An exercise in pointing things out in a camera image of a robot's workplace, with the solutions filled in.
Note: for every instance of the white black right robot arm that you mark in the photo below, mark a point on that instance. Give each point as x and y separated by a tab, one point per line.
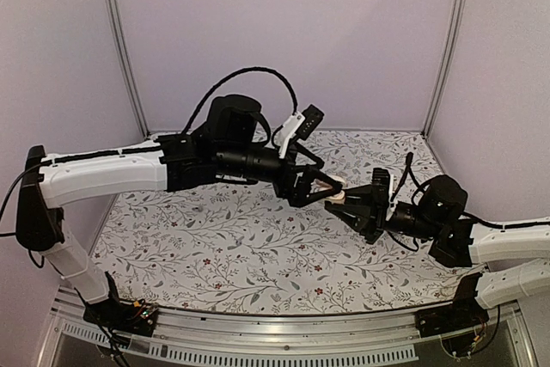
437	214

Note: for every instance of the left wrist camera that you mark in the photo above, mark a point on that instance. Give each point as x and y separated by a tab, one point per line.
299	125

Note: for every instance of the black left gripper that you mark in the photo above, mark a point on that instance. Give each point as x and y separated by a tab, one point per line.
285	187

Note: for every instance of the front aluminium rail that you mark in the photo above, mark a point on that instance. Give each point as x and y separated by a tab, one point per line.
195	338

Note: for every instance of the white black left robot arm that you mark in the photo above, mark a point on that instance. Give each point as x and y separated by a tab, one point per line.
223	149

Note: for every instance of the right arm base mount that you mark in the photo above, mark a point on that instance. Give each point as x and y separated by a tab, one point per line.
459	326

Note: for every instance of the floral patterned table mat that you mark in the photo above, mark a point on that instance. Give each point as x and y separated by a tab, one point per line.
242	250

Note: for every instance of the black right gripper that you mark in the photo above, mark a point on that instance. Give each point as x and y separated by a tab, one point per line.
369	224

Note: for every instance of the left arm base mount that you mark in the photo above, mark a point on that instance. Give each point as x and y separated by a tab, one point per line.
138	317

